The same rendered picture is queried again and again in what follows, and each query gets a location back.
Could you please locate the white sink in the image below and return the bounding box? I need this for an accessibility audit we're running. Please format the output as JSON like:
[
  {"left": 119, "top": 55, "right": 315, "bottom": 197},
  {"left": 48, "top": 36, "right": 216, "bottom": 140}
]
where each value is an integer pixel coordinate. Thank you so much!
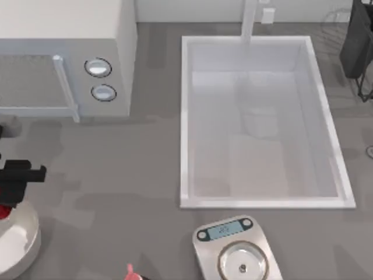
[{"left": 177, "top": 35, "right": 357, "bottom": 211}]

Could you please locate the pale microwave oven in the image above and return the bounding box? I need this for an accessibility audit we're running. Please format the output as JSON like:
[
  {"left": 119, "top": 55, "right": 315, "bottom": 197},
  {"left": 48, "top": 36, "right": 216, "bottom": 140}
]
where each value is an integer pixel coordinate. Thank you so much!
[{"left": 0, "top": 0, "right": 138, "bottom": 123}]

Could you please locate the small round microwave knob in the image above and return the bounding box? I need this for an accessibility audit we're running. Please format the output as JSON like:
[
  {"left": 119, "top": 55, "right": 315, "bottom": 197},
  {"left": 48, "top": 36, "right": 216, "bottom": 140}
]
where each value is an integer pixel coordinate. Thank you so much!
[{"left": 90, "top": 83, "right": 118, "bottom": 103}]

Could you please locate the silver kitchen scale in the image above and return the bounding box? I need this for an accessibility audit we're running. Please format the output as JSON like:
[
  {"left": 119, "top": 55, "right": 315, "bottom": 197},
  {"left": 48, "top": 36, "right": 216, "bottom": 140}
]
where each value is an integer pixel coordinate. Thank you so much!
[{"left": 192, "top": 215, "right": 284, "bottom": 280}]

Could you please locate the large round microwave knob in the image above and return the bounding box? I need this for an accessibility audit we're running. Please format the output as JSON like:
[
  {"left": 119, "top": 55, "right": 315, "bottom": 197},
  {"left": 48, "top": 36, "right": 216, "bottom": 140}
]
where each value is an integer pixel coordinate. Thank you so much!
[{"left": 83, "top": 57, "right": 112, "bottom": 79}]

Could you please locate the pink spray bottle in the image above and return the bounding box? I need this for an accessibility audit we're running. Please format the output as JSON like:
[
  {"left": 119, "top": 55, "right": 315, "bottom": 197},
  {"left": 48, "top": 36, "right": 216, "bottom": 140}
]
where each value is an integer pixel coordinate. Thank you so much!
[{"left": 124, "top": 263, "right": 150, "bottom": 280}]

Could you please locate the microwave oven door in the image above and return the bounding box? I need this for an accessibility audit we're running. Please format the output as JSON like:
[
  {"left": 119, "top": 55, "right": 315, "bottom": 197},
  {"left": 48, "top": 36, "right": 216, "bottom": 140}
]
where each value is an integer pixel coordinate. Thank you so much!
[{"left": 0, "top": 54, "right": 80, "bottom": 123}]

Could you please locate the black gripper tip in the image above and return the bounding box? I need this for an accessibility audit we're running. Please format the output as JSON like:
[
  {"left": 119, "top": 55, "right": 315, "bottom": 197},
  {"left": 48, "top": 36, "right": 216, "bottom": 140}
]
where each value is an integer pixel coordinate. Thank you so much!
[{"left": 0, "top": 159, "right": 48, "bottom": 208}]

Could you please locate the black stand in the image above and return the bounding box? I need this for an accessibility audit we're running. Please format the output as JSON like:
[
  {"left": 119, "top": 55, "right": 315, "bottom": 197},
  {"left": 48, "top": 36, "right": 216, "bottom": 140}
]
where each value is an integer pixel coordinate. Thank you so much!
[{"left": 340, "top": 0, "right": 373, "bottom": 103}]

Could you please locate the pale microwave door handle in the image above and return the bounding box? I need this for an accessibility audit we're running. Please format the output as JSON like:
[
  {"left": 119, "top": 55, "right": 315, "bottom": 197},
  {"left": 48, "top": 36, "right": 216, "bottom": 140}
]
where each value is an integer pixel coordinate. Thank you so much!
[{"left": 52, "top": 55, "right": 80, "bottom": 123}]

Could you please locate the white wall socket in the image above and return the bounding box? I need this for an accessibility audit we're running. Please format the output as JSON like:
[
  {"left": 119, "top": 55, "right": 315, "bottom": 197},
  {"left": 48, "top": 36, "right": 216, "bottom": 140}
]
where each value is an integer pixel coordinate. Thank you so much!
[{"left": 262, "top": 8, "right": 276, "bottom": 25}]

